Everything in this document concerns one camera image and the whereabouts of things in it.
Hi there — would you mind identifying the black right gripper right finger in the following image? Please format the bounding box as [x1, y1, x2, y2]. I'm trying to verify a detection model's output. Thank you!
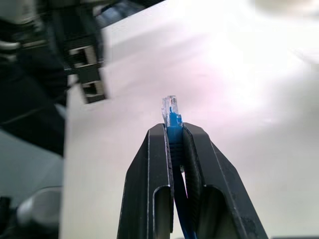
[182, 123, 270, 239]

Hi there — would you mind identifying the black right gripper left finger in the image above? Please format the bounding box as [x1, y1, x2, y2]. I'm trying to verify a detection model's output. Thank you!
[116, 123, 174, 239]

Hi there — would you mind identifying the blue Ethernet cable clear plug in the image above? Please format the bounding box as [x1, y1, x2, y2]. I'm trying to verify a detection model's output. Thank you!
[160, 94, 200, 239]

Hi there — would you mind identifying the small black box with ports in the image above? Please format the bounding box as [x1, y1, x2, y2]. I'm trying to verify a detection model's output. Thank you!
[48, 0, 113, 105]

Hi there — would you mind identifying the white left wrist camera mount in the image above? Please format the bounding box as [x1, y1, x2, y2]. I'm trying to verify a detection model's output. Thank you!
[0, 0, 44, 52]

